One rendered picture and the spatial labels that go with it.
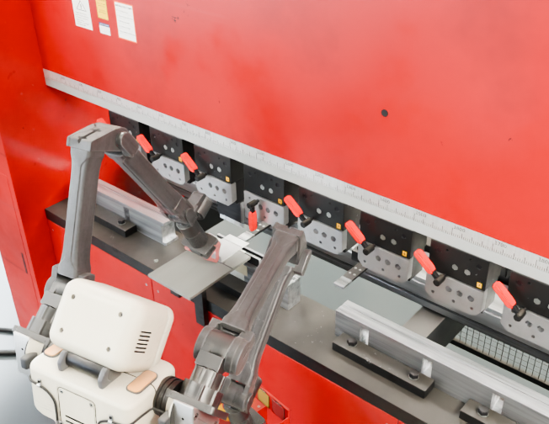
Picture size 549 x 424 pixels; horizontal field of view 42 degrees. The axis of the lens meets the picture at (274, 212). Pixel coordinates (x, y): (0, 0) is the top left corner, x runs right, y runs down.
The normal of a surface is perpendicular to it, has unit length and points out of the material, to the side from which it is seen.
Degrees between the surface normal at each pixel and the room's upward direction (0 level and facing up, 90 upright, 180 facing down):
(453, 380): 90
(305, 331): 0
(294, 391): 90
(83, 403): 82
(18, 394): 0
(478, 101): 90
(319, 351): 0
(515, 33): 90
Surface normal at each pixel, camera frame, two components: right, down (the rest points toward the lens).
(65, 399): -0.48, 0.35
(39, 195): 0.76, 0.33
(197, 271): -0.02, -0.85
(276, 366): -0.65, 0.42
